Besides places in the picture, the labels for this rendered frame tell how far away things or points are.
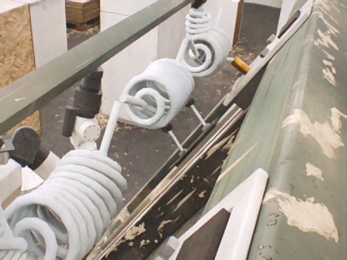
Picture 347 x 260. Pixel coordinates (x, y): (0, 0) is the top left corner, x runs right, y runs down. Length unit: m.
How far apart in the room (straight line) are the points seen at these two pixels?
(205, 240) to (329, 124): 0.15
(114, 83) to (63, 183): 3.70
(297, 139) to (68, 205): 0.16
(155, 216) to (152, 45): 2.91
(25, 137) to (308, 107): 1.19
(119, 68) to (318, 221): 3.73
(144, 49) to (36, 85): 3.46
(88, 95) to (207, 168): 0.64
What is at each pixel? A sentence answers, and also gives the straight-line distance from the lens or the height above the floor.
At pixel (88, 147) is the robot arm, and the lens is 1.42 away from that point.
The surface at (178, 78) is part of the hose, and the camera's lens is 0.47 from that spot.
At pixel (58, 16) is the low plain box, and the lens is 5.16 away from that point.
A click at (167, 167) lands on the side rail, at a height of 1.17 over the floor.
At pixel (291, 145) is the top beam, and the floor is 1.96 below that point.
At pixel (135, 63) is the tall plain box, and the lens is 3.83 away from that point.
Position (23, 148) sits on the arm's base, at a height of 1.33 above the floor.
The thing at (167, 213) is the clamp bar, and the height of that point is 1.52.
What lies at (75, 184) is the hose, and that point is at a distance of 0.32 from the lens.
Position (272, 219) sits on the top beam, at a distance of 0.21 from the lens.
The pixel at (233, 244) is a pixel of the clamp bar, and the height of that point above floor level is 1.96.
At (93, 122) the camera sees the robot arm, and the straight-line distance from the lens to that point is 1.34.
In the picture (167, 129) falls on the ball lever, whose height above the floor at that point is 1.44.
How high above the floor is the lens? 2.10
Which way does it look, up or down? 30 degrees down
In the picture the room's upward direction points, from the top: 5 degrees clockwise
